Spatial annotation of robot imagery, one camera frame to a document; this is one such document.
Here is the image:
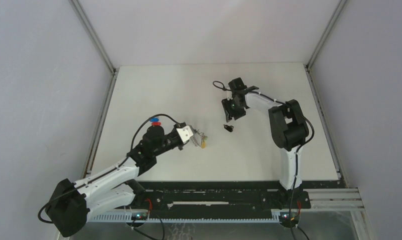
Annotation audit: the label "black capped silver key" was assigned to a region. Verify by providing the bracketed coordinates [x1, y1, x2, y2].
[223, 124, 234, 133]

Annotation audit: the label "aluminium frame post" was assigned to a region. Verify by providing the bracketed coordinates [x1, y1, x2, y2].
[305, 0, 349, 72]
[68, 0, 117, 75]

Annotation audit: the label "left green circuit board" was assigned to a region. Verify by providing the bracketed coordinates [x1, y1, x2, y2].
[131, 213, 149, 222]

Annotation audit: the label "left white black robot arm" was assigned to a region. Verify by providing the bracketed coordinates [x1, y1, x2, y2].
[42, 123, 194, 238]

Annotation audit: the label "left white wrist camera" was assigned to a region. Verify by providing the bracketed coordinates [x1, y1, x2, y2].
[176, 125, 194, 144]

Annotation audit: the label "black camera cable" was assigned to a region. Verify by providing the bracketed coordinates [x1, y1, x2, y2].
[37, 113, 182, 224]
[212, 80, 315, 240]

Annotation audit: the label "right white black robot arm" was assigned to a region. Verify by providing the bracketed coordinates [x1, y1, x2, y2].
[213, 77, 315, 208]

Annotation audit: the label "left aluminium frame post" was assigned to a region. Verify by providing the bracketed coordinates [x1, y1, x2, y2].
[68, 0, 117, 75]

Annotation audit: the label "green circuit board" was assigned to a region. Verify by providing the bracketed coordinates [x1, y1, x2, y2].
[279, 213, 300, 222]
[131, 213, 149, 222]

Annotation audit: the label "left black camera cable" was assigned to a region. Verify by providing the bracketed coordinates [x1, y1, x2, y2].
[37, 113, 182, 224]

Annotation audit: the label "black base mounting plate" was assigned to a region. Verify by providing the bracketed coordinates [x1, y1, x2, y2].
[138, 180, 312, 219]

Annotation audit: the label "white slotted cable duct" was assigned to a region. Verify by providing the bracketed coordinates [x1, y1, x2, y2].
[88, 211, 281, 223]

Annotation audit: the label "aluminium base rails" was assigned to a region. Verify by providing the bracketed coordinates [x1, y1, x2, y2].
[102, 189, 363, 214]

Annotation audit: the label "right green circuit board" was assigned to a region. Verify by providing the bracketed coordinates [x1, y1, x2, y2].
[279, 213, 300, 222]

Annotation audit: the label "right aluminium frame post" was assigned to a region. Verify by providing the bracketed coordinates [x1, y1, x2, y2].
[305, 0, 349, 72]

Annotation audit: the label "right black camera cable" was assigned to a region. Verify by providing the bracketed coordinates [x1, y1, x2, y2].
[212, 80, 315, 240]

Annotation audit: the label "silver keyring with chain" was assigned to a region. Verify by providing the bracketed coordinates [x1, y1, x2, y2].
[191, 130, 208, 149]

